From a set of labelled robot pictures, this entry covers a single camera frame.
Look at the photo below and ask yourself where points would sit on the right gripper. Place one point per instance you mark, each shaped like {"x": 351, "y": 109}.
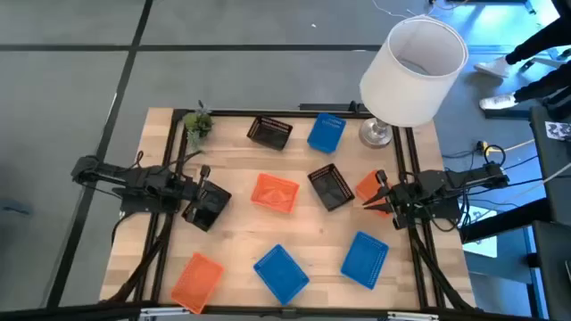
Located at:
{"x": 403, "y": 198}

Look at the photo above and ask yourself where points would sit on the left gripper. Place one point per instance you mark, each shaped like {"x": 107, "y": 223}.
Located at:
{"x": 187, "y": 191}

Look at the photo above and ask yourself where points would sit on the black plastic basket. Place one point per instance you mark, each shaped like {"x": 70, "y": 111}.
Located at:
{"x": 214, "y": 217}
{"x": 270, "y": 134}
{"x": 331, "y": 187}

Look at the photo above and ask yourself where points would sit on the orange plastic basket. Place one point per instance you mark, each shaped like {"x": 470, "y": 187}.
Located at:
{"x": 275, "y": 192}
{"x": 197, "y": 283}
{"x": 368, "y": 183}

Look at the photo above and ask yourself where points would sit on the blue plastic basket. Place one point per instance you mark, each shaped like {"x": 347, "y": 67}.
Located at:
{"x": 326, "y": 134}
{"x": 281, "y": 274}
{"x": 364, "y": 260}

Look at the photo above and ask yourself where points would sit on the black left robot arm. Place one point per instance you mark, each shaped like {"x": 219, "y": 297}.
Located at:
{"x": 134, "y": 178}

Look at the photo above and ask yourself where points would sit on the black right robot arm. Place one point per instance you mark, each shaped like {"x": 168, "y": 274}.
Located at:
{"x": 459, "y": 180}

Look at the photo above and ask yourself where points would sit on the silver lamp base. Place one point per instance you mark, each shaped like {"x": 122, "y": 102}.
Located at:
{"x": 374, "y": 134}

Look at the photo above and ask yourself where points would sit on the small green potted plant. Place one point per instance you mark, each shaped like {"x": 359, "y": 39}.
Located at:
{"x": 198, "y": 122}

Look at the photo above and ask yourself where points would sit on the yellow power plug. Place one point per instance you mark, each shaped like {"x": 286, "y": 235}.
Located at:
{"x": 483, "y": 147}

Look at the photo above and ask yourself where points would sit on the black floor beam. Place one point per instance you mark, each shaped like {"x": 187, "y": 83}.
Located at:
{"x": 504, "y": 220}

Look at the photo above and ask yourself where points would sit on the person's white shoe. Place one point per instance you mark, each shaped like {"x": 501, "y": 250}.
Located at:
{"x": 497, "y": 102}
{"x": 493, "y": 68}

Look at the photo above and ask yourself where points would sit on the black side table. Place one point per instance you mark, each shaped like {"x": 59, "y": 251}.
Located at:
{"x": 553, "y": 178}

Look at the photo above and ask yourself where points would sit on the dark chair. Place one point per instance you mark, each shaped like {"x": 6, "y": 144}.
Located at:
{"x": 553, "y": 267}

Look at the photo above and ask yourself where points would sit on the black-and-white patterned paper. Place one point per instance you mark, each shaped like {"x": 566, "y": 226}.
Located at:
{"x": 557, "y": 130}

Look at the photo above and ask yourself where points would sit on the person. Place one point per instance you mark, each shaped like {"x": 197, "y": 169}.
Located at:
{"x": 540, "y": 40}

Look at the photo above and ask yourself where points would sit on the black metal table frame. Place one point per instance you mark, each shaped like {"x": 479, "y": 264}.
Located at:
{"x": 267, "y": 113}

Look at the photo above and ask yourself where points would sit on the silver metal bracket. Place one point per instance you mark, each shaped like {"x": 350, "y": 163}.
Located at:
{"x": 165, "y": 312}
{"x": 412, "y": 316}

